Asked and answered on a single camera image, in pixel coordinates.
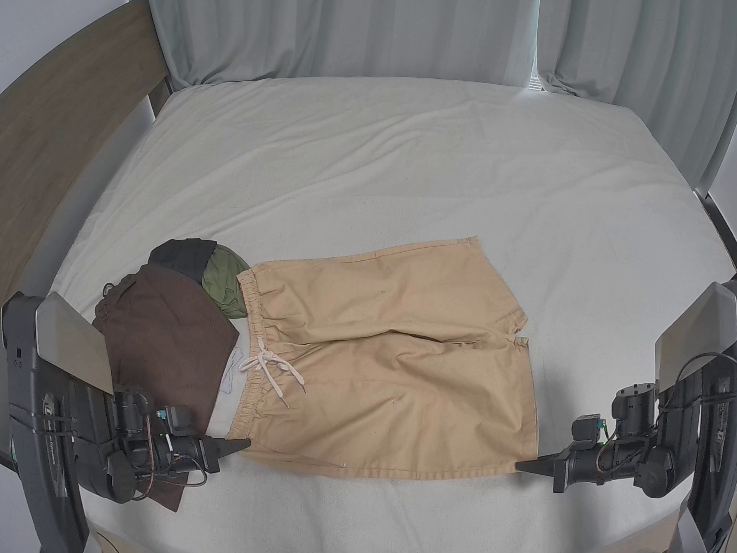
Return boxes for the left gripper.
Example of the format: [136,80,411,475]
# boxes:
[167,434,252,475]

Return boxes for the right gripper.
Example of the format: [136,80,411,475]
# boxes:
[516,446,605,494]

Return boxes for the tan shorts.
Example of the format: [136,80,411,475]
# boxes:
[226,235,540,481]

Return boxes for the bed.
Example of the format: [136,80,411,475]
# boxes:
[0,0,737,553]

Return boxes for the white garment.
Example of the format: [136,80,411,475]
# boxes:
[219,346,247,396]

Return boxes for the brown garment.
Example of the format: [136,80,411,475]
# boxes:
[92,265,241,511]

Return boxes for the green garment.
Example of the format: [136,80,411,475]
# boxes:
[202,243,251,319]

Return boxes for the black garment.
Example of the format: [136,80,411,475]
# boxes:
[148,239,218,286]

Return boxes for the pale green curtain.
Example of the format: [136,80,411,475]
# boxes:
[535,0,737,194]
[140,0,543,92]

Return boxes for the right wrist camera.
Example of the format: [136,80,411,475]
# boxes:
[570,415,609,454]

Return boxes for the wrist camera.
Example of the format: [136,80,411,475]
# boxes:
[161,406,197,439]
[570,415,609,454]

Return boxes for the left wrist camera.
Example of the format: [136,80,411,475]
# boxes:
[161,406,197,439]

